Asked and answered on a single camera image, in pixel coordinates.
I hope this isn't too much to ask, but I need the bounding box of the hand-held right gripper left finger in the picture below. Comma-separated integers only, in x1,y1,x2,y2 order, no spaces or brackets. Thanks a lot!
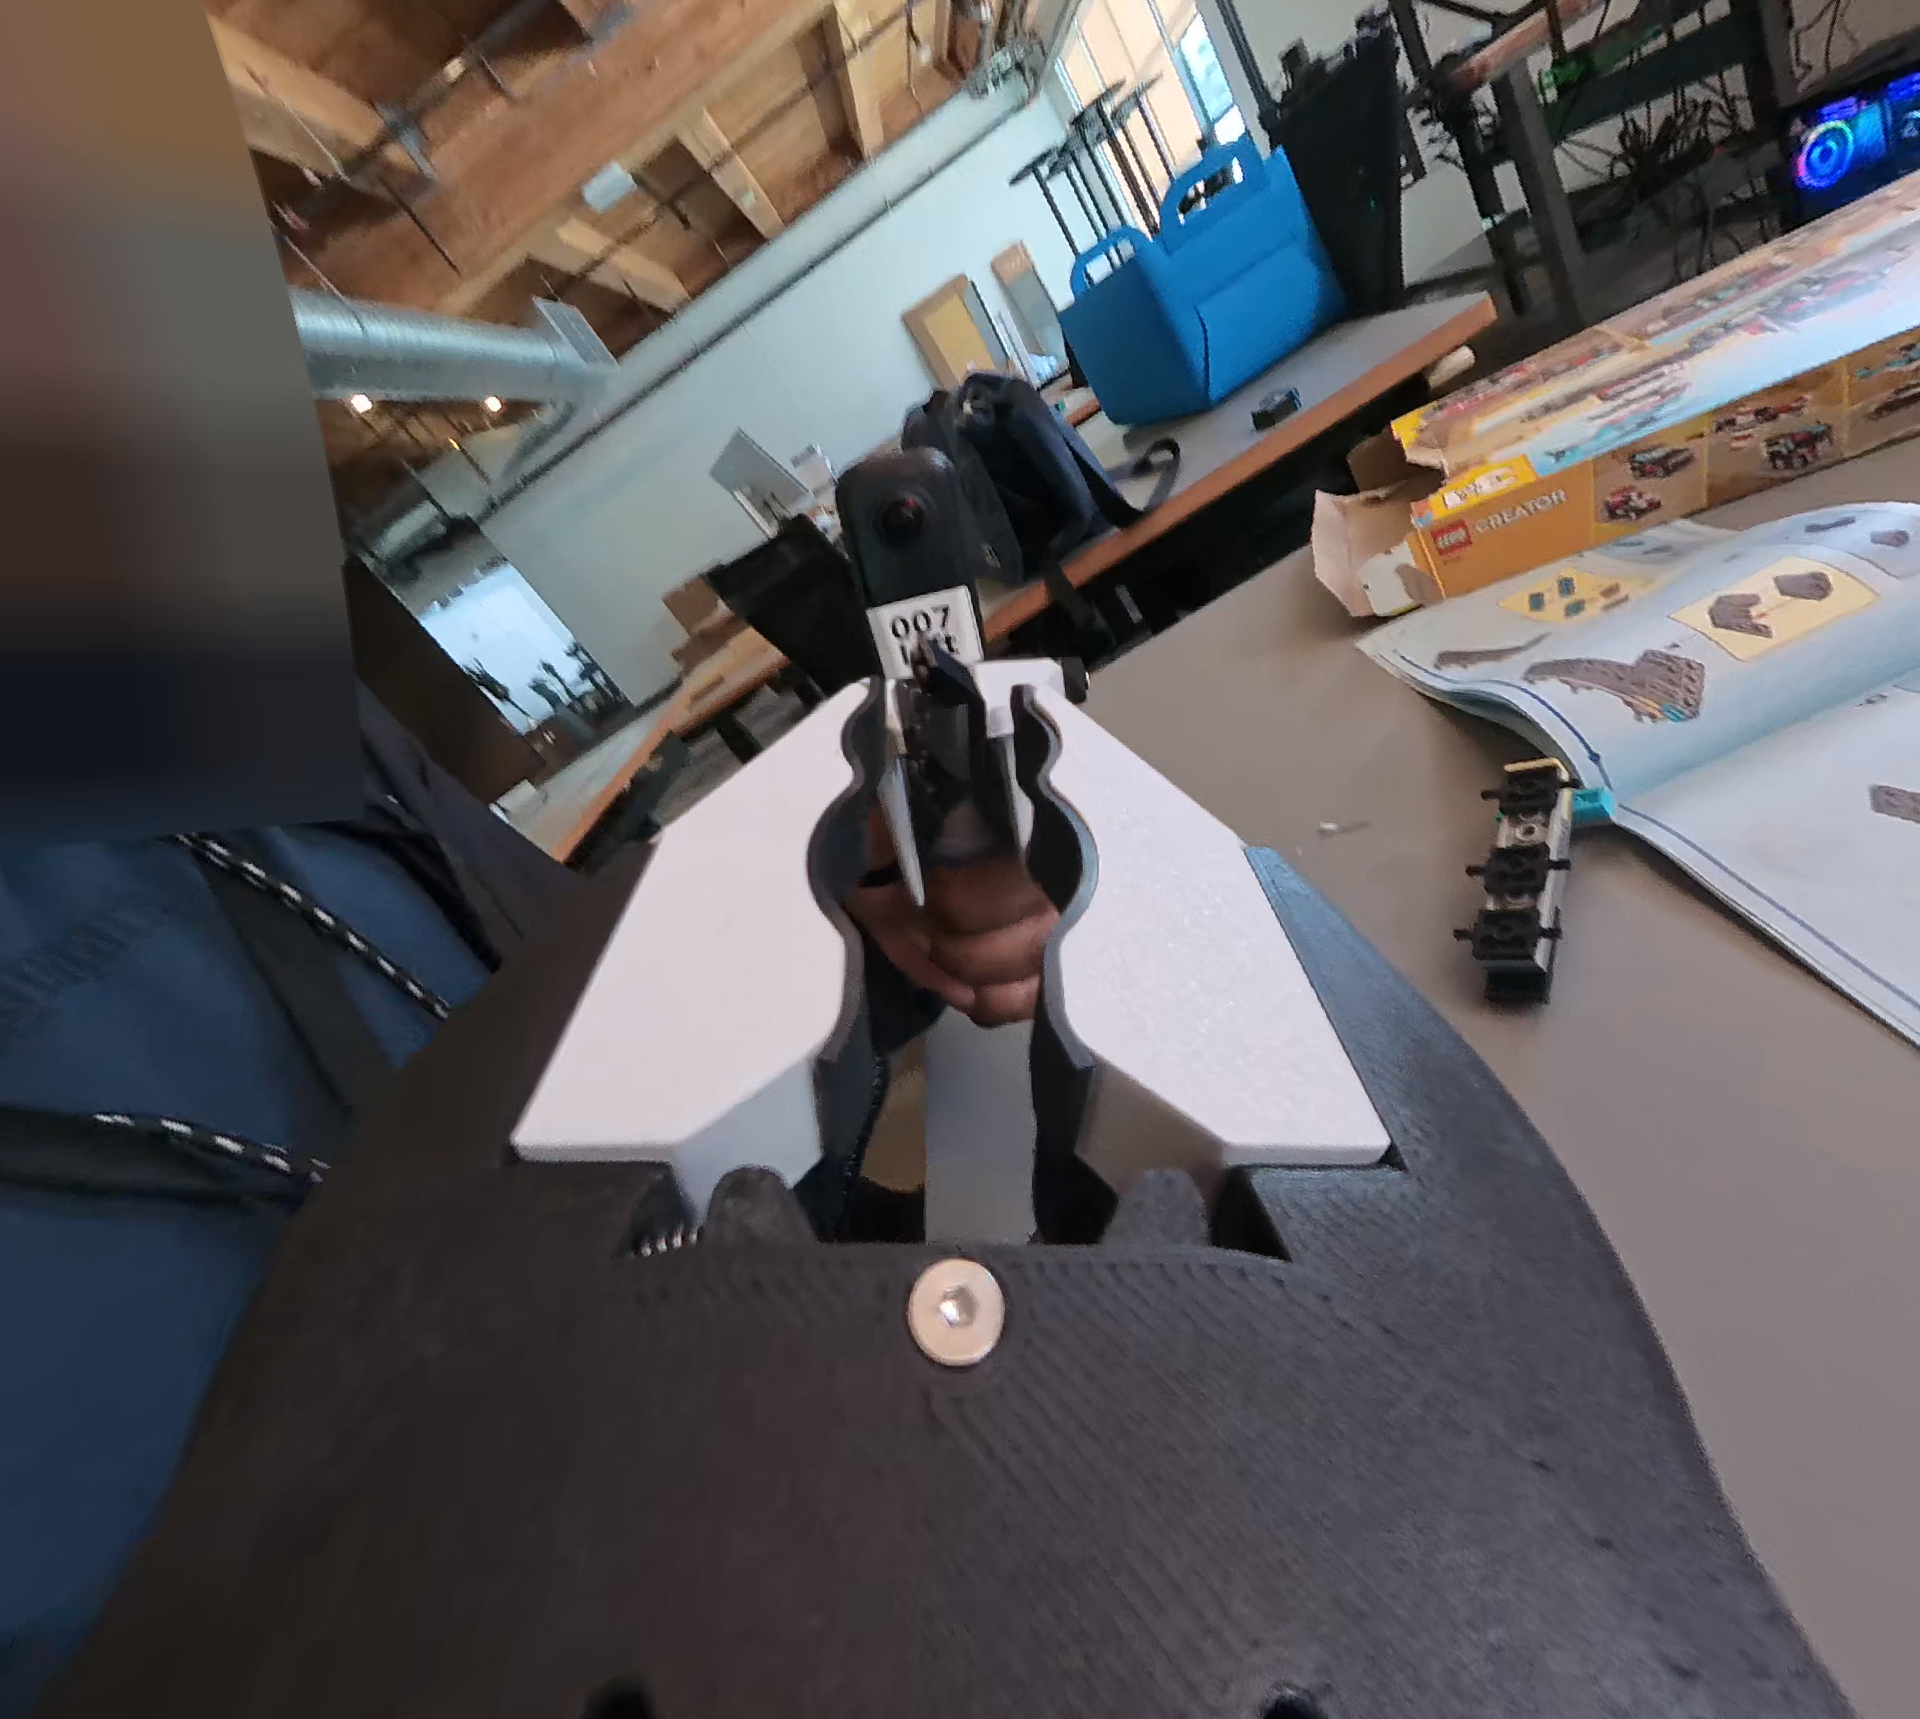
510,677,922,1229

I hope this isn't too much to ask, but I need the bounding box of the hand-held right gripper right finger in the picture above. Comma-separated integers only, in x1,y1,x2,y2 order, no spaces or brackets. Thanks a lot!
1017,665,1399,1244

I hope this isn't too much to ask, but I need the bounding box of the long grey black brick assembly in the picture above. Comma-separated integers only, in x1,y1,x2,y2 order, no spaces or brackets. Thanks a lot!
1451,758,1615,1011

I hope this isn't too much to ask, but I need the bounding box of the person's left hand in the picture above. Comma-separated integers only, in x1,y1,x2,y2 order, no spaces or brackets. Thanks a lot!
842,853,1067,1028

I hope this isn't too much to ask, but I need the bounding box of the black office chair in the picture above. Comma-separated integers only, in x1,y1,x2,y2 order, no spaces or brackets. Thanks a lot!
703,531,880,710

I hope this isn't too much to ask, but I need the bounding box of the dark backpack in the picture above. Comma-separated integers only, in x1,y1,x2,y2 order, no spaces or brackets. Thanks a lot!
898,368,1185,581

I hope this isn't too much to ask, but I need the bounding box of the leaning wooden board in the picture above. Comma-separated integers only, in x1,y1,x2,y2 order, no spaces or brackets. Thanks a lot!
898,273,1004,394

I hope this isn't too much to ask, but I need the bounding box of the orange-edged table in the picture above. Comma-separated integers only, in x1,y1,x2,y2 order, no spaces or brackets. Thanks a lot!
548,640,842,856

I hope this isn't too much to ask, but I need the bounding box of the wooden-edged table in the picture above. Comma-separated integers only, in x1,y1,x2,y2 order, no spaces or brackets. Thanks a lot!
959,291,1502,648

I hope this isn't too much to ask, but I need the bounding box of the person's blue hoodie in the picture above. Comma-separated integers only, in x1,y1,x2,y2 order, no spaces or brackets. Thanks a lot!
0,818,506,1719

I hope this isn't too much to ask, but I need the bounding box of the open instruction booklet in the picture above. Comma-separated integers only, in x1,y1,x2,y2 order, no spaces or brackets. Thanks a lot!
1357,504,1920,1049

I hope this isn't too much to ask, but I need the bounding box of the black-framed equipment workbench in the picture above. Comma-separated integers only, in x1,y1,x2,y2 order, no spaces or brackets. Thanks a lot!
1419,0,1893,318

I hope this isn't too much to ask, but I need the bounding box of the printed cardboard toy box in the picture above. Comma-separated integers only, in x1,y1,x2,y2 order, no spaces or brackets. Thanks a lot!
1312,195,1920,619

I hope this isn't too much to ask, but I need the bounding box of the computer tower with glowing fan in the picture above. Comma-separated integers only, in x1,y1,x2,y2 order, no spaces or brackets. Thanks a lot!
1779,69,1920,230

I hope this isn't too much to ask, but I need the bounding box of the blue tote with handle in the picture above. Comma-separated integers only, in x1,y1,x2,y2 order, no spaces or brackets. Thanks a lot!
1162,138,1350,403
1057,224,1247,428

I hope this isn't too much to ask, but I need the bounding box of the black white drawstring cord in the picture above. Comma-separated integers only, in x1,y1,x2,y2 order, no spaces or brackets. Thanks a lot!
174,832,456,1019
89,1113,329,1178

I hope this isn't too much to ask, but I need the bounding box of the silver metal air duct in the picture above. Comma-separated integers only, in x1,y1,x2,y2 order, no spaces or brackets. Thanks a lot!
292,284,616,403

